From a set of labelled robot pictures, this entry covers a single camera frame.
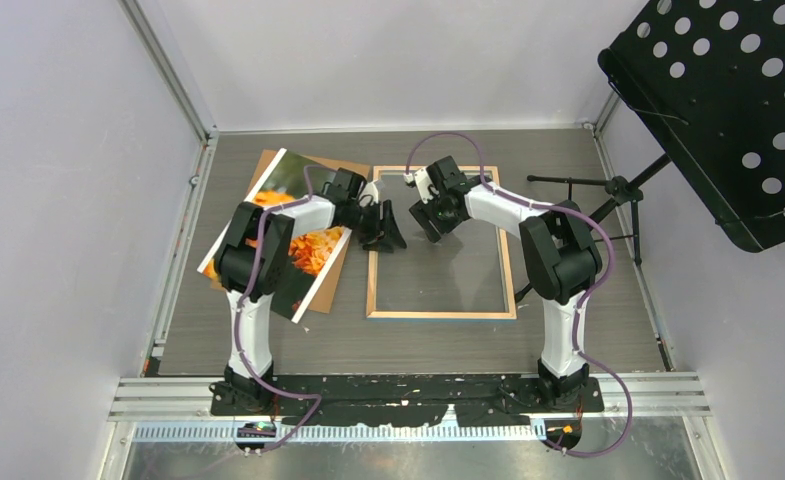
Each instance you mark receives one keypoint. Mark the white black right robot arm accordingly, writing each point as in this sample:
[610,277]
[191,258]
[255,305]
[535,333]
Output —
[560,256]

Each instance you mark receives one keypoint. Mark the black music stand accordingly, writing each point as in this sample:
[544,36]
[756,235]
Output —
[707,80]

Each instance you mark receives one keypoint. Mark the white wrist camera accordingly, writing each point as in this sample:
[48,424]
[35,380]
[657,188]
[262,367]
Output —
[369,192]
[421,181]

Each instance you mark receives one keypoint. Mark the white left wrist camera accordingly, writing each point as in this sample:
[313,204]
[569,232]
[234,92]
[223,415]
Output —
[369,192]

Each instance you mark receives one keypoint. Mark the clear acrylic sheet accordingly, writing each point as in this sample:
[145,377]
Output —
[442,245]

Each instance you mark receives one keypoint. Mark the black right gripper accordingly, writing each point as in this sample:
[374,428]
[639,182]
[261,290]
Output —
[420,213]

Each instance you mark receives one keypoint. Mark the brown backing board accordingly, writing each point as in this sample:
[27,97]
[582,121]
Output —
[321,294]

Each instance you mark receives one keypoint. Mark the light wooden picture frame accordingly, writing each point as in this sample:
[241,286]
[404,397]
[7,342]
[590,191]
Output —
[373,285]

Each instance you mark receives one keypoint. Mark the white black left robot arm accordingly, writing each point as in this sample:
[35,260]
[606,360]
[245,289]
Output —
[254,251]

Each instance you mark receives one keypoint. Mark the aluminium front rail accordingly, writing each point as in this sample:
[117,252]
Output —
[178,409]

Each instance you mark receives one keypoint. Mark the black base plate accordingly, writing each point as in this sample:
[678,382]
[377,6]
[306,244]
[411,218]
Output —
[401,400]

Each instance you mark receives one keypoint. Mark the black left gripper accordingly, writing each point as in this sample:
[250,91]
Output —
[388,226]

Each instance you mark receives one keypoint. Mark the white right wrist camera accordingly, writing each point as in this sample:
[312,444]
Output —
[421,181]

